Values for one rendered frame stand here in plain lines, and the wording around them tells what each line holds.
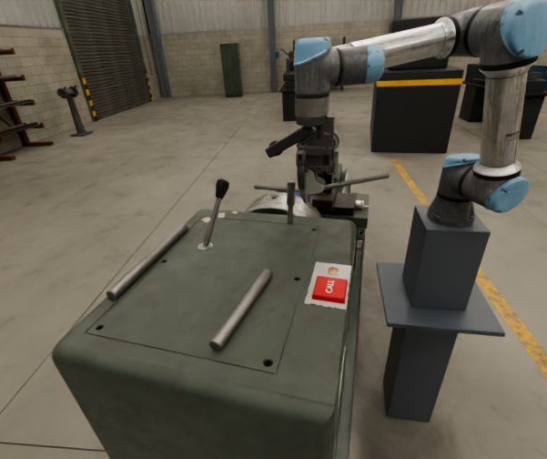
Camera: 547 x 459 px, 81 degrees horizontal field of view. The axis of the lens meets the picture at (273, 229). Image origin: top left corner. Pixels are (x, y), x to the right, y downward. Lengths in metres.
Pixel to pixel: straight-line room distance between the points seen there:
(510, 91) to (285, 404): 0.87
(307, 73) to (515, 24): 0.46
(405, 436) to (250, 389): 1.51
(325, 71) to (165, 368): 0.62
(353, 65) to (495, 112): 0.44
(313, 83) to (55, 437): 2.06
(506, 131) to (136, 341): 0.99
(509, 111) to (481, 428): 1.54
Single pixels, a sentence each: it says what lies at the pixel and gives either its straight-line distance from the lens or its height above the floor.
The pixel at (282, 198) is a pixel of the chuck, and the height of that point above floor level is 1.24.
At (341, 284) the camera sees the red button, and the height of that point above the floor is 1.27.
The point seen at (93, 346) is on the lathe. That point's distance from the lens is 0.64.
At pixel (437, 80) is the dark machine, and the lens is 5.86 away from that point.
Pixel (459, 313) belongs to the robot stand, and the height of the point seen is 0.75.
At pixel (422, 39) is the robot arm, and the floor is 1.67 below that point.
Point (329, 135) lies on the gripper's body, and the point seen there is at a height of 1.49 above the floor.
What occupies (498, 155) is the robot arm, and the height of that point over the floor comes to 1.38.
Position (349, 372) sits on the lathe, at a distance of 1.42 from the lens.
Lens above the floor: 1.67
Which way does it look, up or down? 29 degrees down
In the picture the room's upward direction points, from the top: 4 degrees counter-clockwise
